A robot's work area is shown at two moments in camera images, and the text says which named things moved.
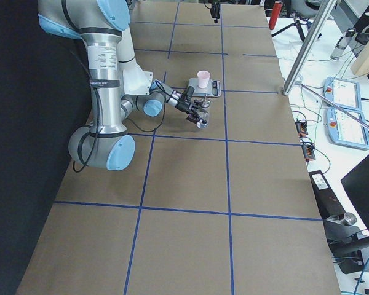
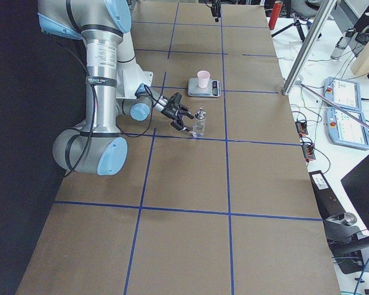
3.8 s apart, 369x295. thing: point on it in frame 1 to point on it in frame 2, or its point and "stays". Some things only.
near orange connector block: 308,150 stays
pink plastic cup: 203,77 stays
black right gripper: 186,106 to 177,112
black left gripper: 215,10 stays
